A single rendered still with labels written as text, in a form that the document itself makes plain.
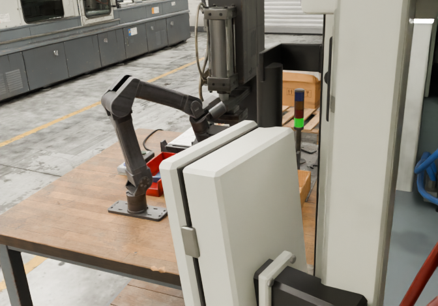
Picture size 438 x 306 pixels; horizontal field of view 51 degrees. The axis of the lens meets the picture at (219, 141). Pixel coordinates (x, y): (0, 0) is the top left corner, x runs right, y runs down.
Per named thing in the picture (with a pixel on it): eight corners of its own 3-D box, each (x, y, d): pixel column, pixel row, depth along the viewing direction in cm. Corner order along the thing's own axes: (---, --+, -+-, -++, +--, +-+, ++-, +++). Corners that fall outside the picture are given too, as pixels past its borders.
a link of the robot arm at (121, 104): (193, 94, 155) (110, 68, 137) (206, 99, 148) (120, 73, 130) (182, 128, 157) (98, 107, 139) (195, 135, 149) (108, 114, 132)
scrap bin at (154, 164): (130, 192, 165) (128, 177, 163) (163, 165, 186) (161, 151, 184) (159, 197, 160) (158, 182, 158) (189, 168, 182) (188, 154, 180)
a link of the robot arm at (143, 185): (139, 166, 152) (122, 171, 150) (149, 175, 145) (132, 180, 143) (141, 183, 155) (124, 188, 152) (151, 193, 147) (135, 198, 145)
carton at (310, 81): (289, 90, 567) (289, 49, 549) (337, 95, 538) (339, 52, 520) (266, 105, 513) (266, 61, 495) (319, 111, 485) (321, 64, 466)
